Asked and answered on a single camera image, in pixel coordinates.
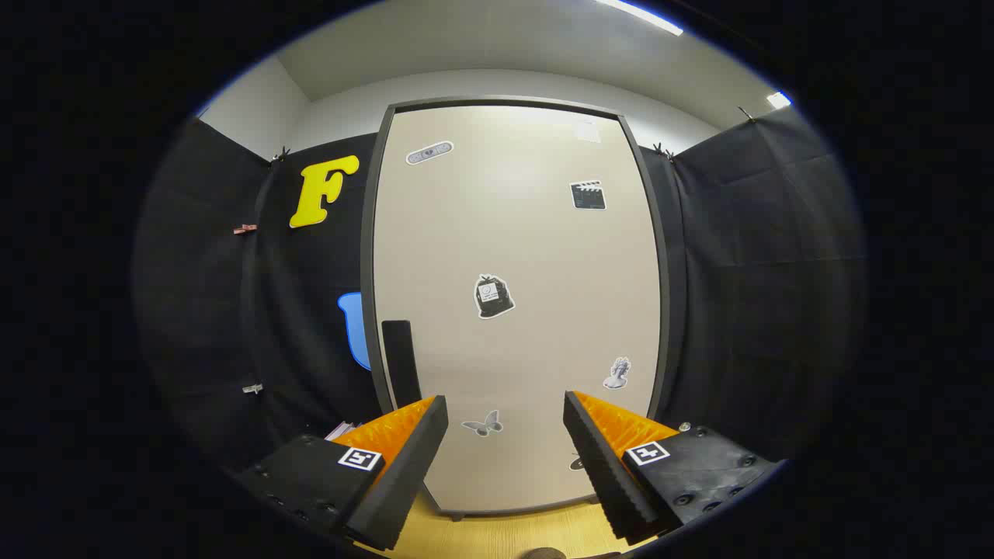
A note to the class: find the beige shoe cabinet door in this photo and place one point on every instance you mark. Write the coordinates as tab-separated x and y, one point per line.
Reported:
512	233

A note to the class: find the grey shoe cabinet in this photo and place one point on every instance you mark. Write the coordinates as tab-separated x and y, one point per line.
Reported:
366	256

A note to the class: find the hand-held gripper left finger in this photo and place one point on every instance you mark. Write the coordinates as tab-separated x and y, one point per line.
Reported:
404	473

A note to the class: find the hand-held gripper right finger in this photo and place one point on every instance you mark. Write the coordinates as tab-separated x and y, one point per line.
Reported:
602	473

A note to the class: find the black backdrop cloth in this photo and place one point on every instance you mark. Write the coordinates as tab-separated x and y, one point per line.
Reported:
745	272

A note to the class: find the red clip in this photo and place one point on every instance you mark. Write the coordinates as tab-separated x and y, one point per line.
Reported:
245	229

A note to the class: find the white book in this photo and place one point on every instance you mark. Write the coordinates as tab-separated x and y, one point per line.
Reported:
342	431

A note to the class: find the small ceiling light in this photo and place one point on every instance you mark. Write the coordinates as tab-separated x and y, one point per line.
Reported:
779	99

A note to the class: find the long ceiling light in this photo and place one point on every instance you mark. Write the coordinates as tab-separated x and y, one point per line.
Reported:
641	15

